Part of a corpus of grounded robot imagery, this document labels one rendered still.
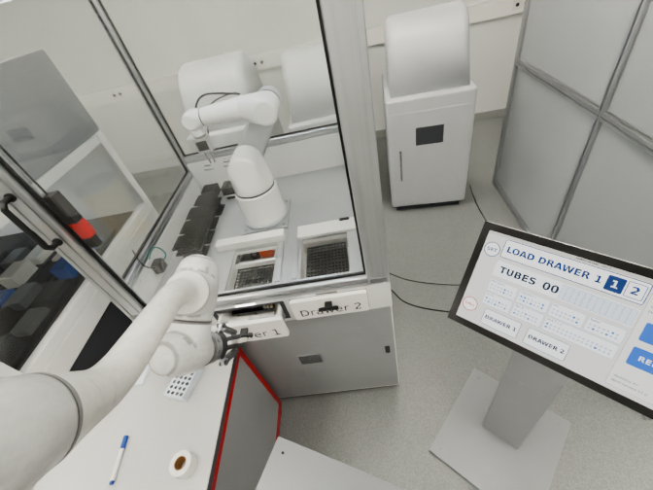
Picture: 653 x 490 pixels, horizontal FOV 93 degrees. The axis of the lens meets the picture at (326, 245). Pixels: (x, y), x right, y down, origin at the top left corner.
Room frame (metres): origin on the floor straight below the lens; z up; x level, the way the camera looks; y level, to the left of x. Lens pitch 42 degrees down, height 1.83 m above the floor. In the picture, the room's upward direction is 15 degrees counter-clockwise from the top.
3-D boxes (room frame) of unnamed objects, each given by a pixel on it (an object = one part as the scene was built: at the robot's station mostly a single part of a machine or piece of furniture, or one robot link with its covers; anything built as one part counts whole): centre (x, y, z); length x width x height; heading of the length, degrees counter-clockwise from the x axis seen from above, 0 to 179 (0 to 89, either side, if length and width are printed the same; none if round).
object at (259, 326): (0.72, 0.37, 0.87); 0.29 x 0.02 x 0.11; 81
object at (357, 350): (1.25, 0.24, 0.40); 1.03 x 0.95 x 0.80; 81
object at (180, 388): (0.64, 0.66, 0.78); 0.12 x 0.08 x 0.04; 156
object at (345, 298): (0.73, 0.05, 0.87); 0.29 x 0.02 x 0.11; 81
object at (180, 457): (0.36, 0.61, 0.78); 0.07 x 0.07 x 0.04
